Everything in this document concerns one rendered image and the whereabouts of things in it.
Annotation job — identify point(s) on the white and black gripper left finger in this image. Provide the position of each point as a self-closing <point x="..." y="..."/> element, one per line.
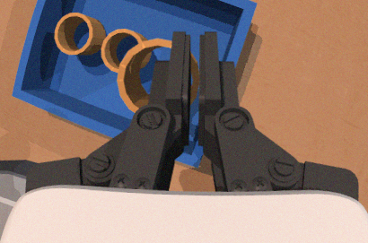
<point x="135" y="159"/>

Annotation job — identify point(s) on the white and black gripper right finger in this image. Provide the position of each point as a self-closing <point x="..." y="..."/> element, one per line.
<point x="249" y="160"/>

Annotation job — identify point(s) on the bronze bushing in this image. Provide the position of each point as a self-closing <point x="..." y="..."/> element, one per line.
<point x="110" y="44"/>
<point x="64" y="34"/>
<point x="129" y="84"/>

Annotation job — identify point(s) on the blue tray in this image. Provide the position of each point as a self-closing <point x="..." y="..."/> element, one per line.
<point x="82" y="89"/>

